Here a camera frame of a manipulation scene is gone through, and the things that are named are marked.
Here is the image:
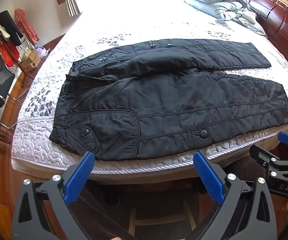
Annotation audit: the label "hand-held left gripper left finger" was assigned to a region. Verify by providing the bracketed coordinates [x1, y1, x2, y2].
[13, 152, 96, 240]

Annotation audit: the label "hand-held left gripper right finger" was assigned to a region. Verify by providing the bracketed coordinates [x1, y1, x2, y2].
[189, 151, 277, 240]

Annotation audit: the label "black padded pants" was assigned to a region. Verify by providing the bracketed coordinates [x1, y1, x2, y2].
[49, 39, 288, 161]

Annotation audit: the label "person's right leg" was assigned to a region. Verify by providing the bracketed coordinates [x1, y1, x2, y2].
[230, 156, 267, 183]

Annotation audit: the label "person's leg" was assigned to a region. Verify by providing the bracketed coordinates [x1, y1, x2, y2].
[80, 187, 134, 240]
[230, 156, 267, 183]

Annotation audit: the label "person's left leg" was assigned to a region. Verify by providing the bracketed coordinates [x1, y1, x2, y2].
[80, 187, 134, 240]

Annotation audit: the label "light wooden stool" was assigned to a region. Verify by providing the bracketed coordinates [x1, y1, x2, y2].
[128, 200, 197, 240]

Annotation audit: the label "bed with quilted bedspread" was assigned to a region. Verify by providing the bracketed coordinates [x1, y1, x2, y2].
[11, 0, 288, 180]

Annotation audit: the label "wooden headboard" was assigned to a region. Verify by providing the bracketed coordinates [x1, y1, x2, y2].
[233, 0, 288, 64]

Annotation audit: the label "cardboard box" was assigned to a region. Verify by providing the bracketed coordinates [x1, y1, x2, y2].
[21, 49, 41, 68]

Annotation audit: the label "white purple round container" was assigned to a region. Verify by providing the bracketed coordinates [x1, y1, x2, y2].
[35, 45, 50, 58]

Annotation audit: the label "red cloth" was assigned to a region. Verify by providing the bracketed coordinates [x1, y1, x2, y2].
[0, 41, 19, 67]

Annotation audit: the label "grey folded duvet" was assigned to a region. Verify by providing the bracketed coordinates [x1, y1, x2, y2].
[183, 0, 268, 37]

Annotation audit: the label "red plaid garment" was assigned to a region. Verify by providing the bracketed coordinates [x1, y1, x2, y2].
[14, 8, 40, 48]

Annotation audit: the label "cream cloth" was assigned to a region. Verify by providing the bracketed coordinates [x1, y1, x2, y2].
[0, 26, 11, 40]

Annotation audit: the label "black hanging garment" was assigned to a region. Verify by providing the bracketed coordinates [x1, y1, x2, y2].
[0, 10, 24, 47]

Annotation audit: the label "white wire basket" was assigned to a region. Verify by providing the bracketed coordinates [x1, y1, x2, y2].
[18, 41, 32, 60]

